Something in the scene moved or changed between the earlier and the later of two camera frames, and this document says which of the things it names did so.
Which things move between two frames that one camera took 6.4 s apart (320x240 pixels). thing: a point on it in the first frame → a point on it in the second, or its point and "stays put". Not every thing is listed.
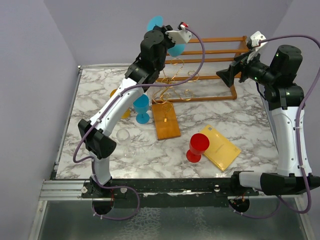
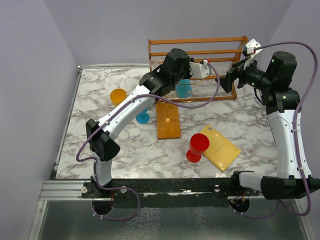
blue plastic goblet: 175,50 → 183,88
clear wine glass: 123,136 stays put
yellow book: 221,151 stays put
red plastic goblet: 199,143 stays put
